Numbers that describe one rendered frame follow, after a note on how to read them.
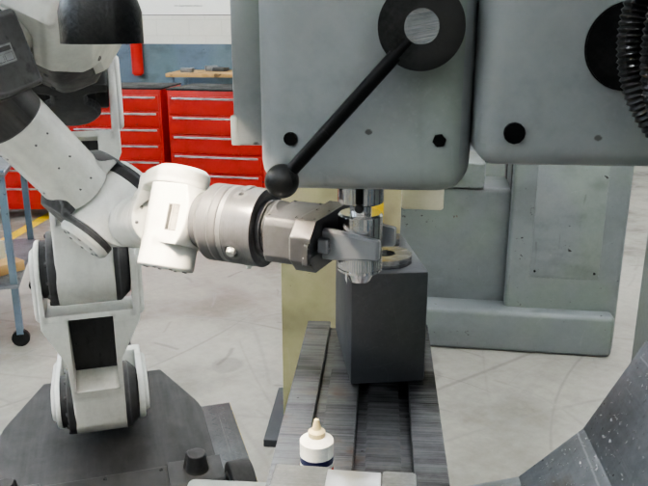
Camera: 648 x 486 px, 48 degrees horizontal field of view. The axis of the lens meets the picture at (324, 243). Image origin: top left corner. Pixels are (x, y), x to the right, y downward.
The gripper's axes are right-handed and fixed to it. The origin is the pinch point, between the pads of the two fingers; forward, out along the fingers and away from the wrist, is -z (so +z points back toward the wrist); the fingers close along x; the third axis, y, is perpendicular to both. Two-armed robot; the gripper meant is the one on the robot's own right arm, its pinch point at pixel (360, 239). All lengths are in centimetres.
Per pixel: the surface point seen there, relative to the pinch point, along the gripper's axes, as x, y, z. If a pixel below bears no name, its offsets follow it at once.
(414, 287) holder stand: 33.9, 17.4, 3.3
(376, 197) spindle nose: -1.1, -5.1, -2.0
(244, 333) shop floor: 221, 125, 139
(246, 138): -5.5, -10.8, 10.3
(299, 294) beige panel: 155, 72, 79
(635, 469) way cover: 11.2, 26.7, -30.0
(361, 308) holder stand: 30.0, 20.5, 10.5
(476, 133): -6.9, -13.0, -12.8
